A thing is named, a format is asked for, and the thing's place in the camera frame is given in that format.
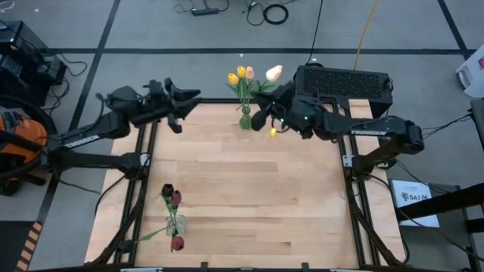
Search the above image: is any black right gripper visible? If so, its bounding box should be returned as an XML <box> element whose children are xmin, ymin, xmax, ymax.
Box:
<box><xmin>251</xmin><ymin>90</ymin><xmax>300</xmax><ymax>132</ymax></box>

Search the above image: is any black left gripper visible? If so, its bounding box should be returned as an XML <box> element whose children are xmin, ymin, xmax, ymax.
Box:
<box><xmin>130</xmin><ymin>78</ymin><xmax>201</xmax><ymax>134</ymax></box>

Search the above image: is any large foreground green tulip stem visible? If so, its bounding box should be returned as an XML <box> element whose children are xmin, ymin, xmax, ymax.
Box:
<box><xmin>253</xmin><ymin>64</ymin><xmax>284</xmax><ymax>95</ymax></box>

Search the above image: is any peach artificial tulip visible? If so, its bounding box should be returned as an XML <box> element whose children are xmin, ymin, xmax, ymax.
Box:
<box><xmin>244</xmin><ymin>66</ymin><xmax>262</xmax><ymax>114</ymax></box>

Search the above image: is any yellow artificial tulip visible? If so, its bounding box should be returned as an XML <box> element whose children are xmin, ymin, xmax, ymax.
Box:
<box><xmin>225</xmin><ymin>73</ymin><xmax>247</xmax><ymax>114</ymax></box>
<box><xmin>236</xmin><ymin>65</ymin><xmax>250</xmax><ymax>114</ymax></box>

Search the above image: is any dark maroon artificial tulip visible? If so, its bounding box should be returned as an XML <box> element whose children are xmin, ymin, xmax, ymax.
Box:
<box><xmin>161</xmin><ymin>183</ymin><xmax>178</xmax><ymax>227</ymax></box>

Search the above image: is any red artificial tulip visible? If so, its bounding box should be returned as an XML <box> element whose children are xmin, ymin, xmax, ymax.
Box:
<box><xmin>135</xmin><ymin>225</ymin><xmax>186</xmax><ymax>252</ymax></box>
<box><xmin>168</xmin><ymin>190</ymin><xmax>183</xmax><ymax>227</ymax></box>

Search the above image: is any green glass vase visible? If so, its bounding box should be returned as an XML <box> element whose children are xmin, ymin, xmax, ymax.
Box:
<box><xmin>238</xmin><ymin>105</ymin><xmax>253</xmax><ymax>131</ymax></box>

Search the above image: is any clear glass vase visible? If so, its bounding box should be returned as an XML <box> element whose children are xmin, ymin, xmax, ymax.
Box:
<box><xmin>165</xmin><ymin>214</ymin><xmax>188</xmax><ymax>237</ymax></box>

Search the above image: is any black computer case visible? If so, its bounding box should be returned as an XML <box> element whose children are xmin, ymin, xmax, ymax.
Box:
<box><xmin>293</xmin><ymin>64</ymin><xmax>394</xmax><ymax>119</ymax></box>

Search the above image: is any black power strip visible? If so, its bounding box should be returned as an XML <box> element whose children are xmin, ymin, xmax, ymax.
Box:
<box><xmin>191</xmin><ymin>7</ymin><xmax>220</xmax><ymax>17</ymax></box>

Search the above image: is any orange and black vacuum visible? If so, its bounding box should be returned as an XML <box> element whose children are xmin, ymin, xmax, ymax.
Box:
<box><xmin>0</xmin><ymin>93</ymin><xmax>58</xmax><ymax>178</ymax></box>

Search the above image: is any orange vacuum cleaner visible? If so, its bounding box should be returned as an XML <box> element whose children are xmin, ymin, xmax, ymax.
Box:
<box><xmin>0</xmin><ymin>109</ymin><xmax>50</xmax><ymax>197</ymax></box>

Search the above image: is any black equipment stack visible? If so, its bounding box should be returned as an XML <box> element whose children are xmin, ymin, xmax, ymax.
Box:
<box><xmin>0</xmin><ymin>19</ymin><xmax>68</xmax><ymax>107</ymax></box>

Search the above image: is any white paper sheet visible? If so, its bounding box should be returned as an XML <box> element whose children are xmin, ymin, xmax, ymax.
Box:
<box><xmin>389</xmin><ymin>179</ymin><xmax>442</xmax><ymax>228</ymax></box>

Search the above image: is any black metal beam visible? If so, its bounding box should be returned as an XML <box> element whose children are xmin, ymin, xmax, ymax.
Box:
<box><xmin>395</xmin><ymin>184</ymin><xmax>484</xmax><ymax>223</ymax></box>

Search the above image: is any white plastic object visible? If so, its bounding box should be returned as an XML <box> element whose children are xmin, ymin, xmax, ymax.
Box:
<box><xmin>455</xmin><ymin>45</ymin><xmax>484</xmax><ymax>99</ymax></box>

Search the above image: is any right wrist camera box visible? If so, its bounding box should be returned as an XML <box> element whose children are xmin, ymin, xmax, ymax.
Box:
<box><xmin>278</xmin><ymin>80</ymin><xmax>298</xmax><ymax>98</ymax></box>

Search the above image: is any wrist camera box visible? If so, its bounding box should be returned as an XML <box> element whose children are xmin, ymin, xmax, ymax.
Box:
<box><xmin>278</xmin><ymin>80</ymin><xmax>298</xmax><ymax>98</ymax></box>
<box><xmin>147</xmin><ymin>79</ymin><xmax>167</xmax><ymax>100</ymax></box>

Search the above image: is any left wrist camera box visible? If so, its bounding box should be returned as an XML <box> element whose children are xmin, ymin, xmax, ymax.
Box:
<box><xmin>147</xmin><ymin>79</ymin><xmax>167</xmax><ymax>100</ymax></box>

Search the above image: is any black table edge rail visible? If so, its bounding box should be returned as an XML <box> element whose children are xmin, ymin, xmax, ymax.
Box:
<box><xmin>149</xmin><ymin>97</ymin><xmax>351</xmax><ymax>105</ymax></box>

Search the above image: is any black hanging cable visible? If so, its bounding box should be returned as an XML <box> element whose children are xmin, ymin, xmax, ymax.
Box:
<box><xmin>306</xmin><ymin>0</ymin><xmax>324</xmax><ymax>65</ymax></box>

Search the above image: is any coiled black cable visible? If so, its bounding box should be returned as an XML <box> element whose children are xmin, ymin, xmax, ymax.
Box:
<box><xmin>245</xmin><ymin>0</ymin><xmax>290</xmax><ymax>26</ymax></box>

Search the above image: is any black aluminium frame rail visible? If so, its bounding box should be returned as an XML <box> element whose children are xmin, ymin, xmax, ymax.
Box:
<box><xmin>338</xmin><ymin>98</ymin><xmax>408</xmax><ymax>267</ymax></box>
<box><xmin>90</xmin><ymin>120</ymin><xmax>159</xmax><ymax>265</ymax></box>

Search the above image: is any yellow hanging cable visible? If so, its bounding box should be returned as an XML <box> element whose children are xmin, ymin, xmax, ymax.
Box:
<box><xmin>353</xmin><ymin>0</ymin><xmax>380</xmax><ymax>72</ymax></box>

